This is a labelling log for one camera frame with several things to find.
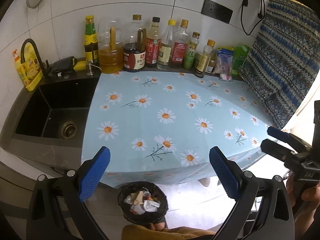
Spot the clear plastic wrap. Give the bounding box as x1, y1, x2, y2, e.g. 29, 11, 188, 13
124, 193, 136, 205

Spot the beige paper bag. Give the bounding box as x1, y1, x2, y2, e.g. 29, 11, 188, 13
134, 191, 151, 205

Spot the white plastic bag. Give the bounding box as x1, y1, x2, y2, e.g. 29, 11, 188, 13
130, 204, 146, 215

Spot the white paper cup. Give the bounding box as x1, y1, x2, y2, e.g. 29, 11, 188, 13
143, 200, 161, 212

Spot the black trash bin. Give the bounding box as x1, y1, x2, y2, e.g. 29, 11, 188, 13
117, 181, 169, 226

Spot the black kitchen sink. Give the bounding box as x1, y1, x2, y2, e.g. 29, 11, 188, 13
11, 77, 101, 148

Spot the person's right hand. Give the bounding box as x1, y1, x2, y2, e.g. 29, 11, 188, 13
286, 172, 319, 239

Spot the sink drain strainer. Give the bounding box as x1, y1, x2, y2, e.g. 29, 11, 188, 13
60, 121, 78, 139

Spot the mustard fleece sleeve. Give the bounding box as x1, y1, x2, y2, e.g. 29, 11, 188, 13
121, 224, 215, 240

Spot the blue patterned cloth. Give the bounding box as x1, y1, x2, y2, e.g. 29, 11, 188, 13
240, 0, 319, 129

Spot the blue daisy tablecloth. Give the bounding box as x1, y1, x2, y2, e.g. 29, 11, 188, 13
81, 72, 273, 188

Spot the green packet bag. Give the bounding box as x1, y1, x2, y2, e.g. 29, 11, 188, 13
231, 44, 251, 77

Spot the small sesame oil bottle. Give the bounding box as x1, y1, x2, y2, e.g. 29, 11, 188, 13
195, 39, 215, 78

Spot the yellow sponge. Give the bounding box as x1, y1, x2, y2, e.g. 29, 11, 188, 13
73, 61, 86, 72

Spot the black cloth rag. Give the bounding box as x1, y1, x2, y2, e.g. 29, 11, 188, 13
51, 56, 77, 75

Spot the blue white snack bag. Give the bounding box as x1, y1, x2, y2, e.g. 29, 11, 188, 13
214, 48, 234, 81

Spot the metal soap dispenser pump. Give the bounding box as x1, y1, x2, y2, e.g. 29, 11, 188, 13
86, 61, 102, 76

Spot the black faucet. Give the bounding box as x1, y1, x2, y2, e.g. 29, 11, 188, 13
20, 38, 52, 82

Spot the green label sauce bottle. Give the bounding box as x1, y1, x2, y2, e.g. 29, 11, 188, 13
84, 15, 99, 65

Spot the green label small bottle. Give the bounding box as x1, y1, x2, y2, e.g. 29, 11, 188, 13
183, 31, 200, 69

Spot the yellow dish soap bottle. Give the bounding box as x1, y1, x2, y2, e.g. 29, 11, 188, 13
12, 46, 43, 92

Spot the clear bottle yellow cap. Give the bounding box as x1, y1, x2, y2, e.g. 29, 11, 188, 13
157, 20, 176, 70

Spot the large cooking oil jug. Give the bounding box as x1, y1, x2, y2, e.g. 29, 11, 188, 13
98, 16, 123, 74

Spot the dark soy sauce jug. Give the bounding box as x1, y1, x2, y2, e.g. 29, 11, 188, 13
123, 14, 147, 72

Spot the red label clear bottle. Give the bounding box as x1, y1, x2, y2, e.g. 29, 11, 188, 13
170, 19, 189, 68

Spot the red label vinegar bottle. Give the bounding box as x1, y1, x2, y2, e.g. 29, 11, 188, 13
145, 17, 161, 68

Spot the black wall socket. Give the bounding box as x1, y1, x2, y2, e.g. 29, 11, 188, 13
201, 0, 233, 24

